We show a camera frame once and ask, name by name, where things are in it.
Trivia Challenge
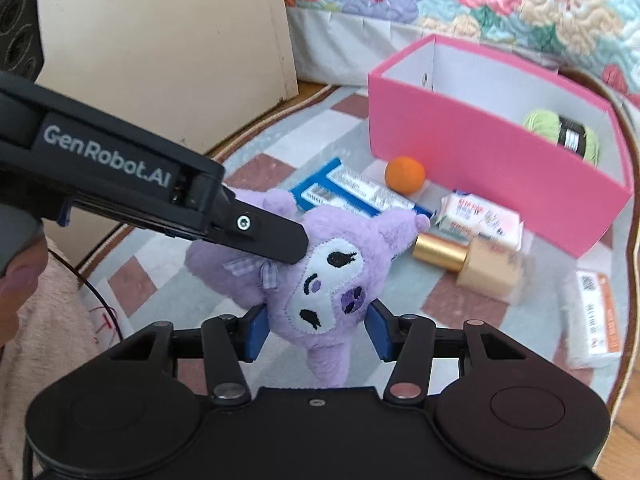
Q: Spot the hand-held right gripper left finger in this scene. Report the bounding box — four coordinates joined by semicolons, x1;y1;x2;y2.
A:
107;305;271;407

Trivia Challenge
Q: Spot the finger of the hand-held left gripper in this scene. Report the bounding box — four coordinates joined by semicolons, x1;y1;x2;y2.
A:
206;185;312;264

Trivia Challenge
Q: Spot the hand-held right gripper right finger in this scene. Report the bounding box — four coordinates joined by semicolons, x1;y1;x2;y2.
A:
364;300;529;404

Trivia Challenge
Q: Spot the purple plush toy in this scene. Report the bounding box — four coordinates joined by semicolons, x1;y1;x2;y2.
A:
185;187;432;389

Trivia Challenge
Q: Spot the blue wipes packet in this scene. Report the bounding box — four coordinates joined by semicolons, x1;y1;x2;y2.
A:
290;157;436;218

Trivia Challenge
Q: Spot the gold cap foundation bottle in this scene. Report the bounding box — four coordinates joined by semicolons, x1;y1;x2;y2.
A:
412;232;532;306

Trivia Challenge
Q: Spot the white tissue packet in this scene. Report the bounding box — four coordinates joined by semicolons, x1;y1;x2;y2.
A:
434;191;524;252
559;269;624;371

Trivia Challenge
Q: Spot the pink cardboard box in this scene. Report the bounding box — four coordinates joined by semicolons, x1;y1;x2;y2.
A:
367;34;635;257

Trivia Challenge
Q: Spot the person's left hand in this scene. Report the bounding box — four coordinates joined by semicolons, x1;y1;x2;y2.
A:
0;240;49;347

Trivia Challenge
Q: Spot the cream cabinet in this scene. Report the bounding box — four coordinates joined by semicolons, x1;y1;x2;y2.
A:
22;0;300;256

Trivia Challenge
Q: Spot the orange ball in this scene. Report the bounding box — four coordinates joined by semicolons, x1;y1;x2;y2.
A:
384;156;427;196

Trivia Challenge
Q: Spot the pink fuzzy cloth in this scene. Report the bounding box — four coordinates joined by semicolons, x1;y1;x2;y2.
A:
0;245;123;480

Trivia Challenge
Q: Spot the white bed skirt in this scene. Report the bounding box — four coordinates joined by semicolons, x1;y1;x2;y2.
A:
287;5;561;91

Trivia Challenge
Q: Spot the green yarn ball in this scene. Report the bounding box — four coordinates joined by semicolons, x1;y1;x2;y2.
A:
523;109;603;161

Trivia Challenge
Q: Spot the black cable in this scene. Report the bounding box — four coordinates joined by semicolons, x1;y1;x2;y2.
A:
45;237;126;347

